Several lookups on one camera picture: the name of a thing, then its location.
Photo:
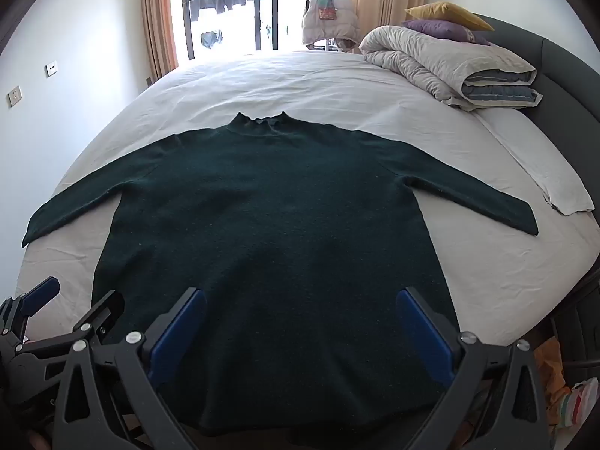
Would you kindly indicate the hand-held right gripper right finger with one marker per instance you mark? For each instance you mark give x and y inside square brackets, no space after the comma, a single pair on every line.
[424,333]

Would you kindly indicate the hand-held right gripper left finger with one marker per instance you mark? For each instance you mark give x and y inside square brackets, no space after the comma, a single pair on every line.
[180,333]

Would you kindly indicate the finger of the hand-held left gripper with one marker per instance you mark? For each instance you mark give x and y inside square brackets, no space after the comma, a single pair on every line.
[101,311]
[42,290]

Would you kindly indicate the dark green sweater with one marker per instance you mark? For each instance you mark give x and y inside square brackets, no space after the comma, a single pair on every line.
[281,220]

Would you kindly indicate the orange bag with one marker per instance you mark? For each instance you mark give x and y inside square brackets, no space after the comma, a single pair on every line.
[551,365]

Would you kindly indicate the striped plastic bag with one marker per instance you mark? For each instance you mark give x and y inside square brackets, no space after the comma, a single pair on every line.
[579,403]

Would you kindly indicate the flat white pillow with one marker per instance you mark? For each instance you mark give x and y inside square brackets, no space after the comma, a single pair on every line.
[539,159]

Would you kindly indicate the round bed with white sheet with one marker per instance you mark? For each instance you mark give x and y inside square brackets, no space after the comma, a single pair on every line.
[328,89]

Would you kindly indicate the folded grey duvet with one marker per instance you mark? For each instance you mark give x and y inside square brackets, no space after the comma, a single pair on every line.
[422,56]

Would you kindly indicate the dark grey headboard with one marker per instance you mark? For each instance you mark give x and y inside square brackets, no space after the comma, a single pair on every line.
[572,84]

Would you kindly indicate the small dark hanging garment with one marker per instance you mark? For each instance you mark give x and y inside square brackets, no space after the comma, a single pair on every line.
[211,40]

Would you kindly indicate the purple pillow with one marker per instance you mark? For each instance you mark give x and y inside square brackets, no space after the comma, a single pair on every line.
[440,29]

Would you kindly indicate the white puffer vest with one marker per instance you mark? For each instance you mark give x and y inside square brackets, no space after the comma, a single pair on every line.
[344,23]

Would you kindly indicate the yellow pillow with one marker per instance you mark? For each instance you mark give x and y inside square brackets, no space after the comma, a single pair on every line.
[450,13]

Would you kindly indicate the black-framed glass balcony door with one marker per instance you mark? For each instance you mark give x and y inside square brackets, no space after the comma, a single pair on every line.
[257,9]

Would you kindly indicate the colourful patterned cloth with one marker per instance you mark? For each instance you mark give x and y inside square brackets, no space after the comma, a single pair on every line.
[326,7]

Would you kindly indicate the white wall socket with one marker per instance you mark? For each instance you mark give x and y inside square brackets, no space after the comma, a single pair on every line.
[51,69]
[15,96]

